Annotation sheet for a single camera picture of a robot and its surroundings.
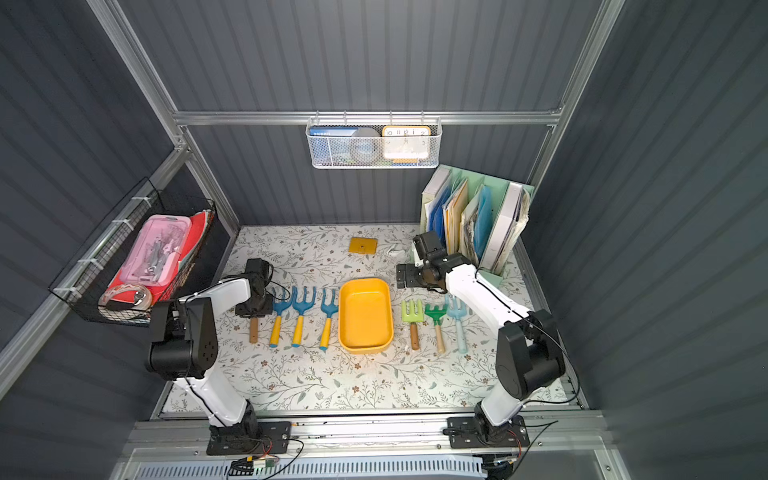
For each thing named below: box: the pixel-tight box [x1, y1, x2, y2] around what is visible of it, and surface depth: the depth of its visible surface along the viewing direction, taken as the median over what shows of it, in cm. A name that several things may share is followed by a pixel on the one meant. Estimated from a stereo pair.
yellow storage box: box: [338, 278, 394, 354], surface depth 96 cm
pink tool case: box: [120, 214, 192, 286], surface depth 74 cm
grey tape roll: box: [349, 127, 382, 164], surface depth 89 cm
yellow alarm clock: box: [382, 125, 431, 164], surface depth 90 cm
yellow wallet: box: [348, 237, 379, 255], surface depth 118 cm
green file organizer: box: [420, 165, 535, 286], surface depth 96 cm
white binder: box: [479, 182, 530, 274], surface depth 93 cm
